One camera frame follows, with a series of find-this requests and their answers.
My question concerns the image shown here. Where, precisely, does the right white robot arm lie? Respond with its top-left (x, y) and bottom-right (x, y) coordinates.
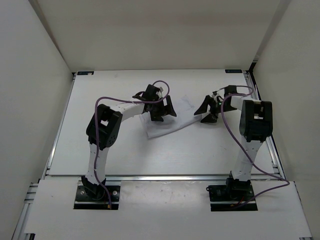
top-left (194, 85), bottom-right (273, 200)

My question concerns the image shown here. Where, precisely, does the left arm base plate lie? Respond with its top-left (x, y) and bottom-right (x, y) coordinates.
top-left (73, 183), bottom-right (121, 211)

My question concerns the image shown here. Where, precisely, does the white fabric skirt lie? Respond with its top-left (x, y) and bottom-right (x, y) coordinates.
top-left (139, 95), bottom-right (202, 139)

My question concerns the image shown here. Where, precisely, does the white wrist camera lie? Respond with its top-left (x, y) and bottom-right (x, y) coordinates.
top-left (211, 91), bottom-right (223, 102)
top-left (156, 86), bottom-right (164, 98)

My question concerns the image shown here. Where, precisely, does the aluminium frame rail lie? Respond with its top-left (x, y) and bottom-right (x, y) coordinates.
top-left (39, 72), bottom-right (77, 180)
top-left (244, 71), bottom-right (286, 179)

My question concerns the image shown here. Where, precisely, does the left blue corner label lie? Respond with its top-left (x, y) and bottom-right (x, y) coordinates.
top-left (76, 71), bottom-right (95, 76)

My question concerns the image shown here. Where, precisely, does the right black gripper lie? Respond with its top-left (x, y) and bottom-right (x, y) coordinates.
top-left (194, 95), bottom-right (237, 124)

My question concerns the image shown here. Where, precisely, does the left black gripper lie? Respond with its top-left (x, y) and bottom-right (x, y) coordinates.
top-left (149, 95), bottom-right (176, 122)

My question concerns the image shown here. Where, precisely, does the right blue corner label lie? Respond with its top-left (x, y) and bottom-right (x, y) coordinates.
top-left (225, 69), bottom-right (243, 74)

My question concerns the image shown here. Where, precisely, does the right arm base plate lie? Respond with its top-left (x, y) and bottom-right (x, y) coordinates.
top-left (206, 178), bottom-right (258, 212)

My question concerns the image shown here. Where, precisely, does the white front cover board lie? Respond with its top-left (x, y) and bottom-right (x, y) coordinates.
top-left (25, 180), bottom-right (312, 240)

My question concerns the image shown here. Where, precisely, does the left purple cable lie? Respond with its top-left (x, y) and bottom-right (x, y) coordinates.
top-left (93, 80), bottom-right (171, 210)

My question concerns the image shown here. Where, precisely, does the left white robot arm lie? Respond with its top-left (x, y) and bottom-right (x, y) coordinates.
top-left (81, 84), bottom-right (177, 204)

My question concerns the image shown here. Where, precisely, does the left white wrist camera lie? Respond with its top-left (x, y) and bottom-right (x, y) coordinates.
top-left (156, 86), bottom-right (164, 98)

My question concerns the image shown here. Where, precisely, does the right aluminium frame rail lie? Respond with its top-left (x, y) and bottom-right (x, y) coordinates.
top-left (244, 71), bottom-right (286, 179)

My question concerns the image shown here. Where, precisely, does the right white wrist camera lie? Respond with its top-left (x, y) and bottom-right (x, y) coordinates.
top-left (211, 91), bottom-right (223, 102)

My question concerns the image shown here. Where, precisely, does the front aluminium rail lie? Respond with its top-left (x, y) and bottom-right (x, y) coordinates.
top-left (43, 174), bottom-right (277, 182)

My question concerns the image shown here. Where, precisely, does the left aluminium frame rail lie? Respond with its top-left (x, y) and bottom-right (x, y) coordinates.
top-left (39, 72), bottom-right (77, 180)

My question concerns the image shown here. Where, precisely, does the blue corner label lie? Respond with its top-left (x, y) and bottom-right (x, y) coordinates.
top-left (225, 69), bottom-right (243, 74)
top-left (76, 71), bottom-right (95, 76)

